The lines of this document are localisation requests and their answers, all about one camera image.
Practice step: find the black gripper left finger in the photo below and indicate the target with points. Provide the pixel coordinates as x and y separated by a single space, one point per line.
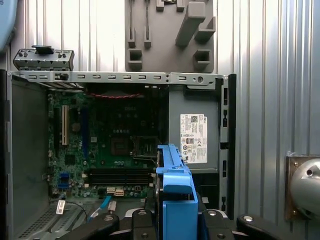
142 225

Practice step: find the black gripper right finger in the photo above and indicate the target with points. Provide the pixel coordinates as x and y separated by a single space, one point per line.
215 225

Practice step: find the hard disk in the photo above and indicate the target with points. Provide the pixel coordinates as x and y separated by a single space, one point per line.
177 220

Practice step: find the black RAM slots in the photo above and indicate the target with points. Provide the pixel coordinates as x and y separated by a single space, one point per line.
120 176

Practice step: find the metal socket cover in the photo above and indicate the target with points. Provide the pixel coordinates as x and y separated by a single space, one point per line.
145 157

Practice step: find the CPU socket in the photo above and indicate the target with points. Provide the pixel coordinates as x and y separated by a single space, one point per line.
120 146

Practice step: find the green motherboard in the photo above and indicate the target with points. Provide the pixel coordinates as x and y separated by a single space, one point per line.
75 155

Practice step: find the grey power supply unit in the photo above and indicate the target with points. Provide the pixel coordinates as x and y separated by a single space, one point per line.
175 125

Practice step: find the blue expansion slot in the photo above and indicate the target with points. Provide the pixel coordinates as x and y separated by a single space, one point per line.
84 135

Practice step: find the white expansion slot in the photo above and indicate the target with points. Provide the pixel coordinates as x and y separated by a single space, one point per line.
65 125

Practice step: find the black open PC case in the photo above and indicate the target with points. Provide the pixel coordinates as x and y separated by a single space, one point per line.
27 150

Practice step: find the grey parts rack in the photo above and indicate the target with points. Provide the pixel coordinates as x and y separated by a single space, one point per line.
165 57

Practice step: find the grey expansion slot retainer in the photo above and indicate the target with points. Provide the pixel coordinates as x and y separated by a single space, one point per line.
45 62

